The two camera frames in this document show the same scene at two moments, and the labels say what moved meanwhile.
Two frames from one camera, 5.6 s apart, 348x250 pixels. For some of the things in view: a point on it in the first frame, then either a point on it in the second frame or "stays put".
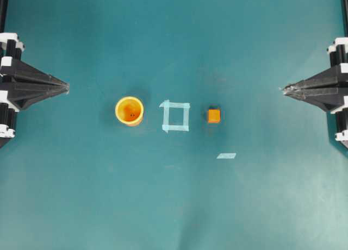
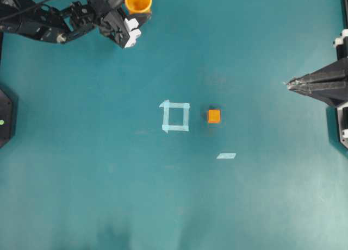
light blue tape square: [167, 105] stays put
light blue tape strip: [226, 156] stays put
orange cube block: [214, 116] stays put
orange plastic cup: [129, 110] -> [138, 2]
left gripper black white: [12, 47] -> [111, 20]
